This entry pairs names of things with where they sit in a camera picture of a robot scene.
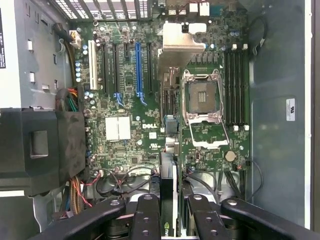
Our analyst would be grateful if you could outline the round coin battery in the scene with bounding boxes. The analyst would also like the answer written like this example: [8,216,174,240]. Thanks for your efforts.
[224,150,237,162]

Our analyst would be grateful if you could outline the metal socket cover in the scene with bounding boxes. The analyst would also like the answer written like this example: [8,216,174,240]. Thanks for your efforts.
[189,117,230,150]

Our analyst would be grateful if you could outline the silver chipset heatsink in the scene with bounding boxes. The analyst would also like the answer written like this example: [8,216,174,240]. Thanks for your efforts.
[104,115,132,141]

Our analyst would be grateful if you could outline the green motherboard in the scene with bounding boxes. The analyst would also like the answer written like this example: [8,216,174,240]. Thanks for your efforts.
[81,0,252,181]

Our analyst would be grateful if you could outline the black plastic shroud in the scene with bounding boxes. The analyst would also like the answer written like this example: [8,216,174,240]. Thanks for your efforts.
[0,107,87,196]

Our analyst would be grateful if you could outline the CPU socket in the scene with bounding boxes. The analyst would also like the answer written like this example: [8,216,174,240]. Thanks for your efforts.
[182,69,225,124]

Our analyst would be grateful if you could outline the long black expansion slot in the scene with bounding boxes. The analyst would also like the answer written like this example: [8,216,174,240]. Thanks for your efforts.
[112,42,123,106]
[146,41,154,95]
[101,42,110,95]

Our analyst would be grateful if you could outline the blue expansion slot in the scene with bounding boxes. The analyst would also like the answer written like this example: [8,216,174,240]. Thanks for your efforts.
[134,41,148,106]

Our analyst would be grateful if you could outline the grey open PC case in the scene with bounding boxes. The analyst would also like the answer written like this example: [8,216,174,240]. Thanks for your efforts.
[0,0,320,240]

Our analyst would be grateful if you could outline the white expansion slot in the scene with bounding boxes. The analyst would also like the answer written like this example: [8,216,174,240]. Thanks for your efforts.
[88,39,99,91]

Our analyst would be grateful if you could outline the black flat wires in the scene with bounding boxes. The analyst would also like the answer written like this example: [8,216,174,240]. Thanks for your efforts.
[222,169,247,200]

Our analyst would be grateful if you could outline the black wire loop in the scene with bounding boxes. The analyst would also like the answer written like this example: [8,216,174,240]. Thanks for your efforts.
[95,166,161,200]

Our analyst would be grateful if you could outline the orange wire bundle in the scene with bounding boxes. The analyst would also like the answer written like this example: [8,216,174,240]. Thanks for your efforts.
[65,174,85,216]

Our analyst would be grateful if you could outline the multicoloured wire bundle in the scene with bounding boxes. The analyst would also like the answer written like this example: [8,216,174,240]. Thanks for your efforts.
[55,86,80,113]

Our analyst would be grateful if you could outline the yellow power wire bundle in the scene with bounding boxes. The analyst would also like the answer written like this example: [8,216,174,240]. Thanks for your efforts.
[53,21,83,85]

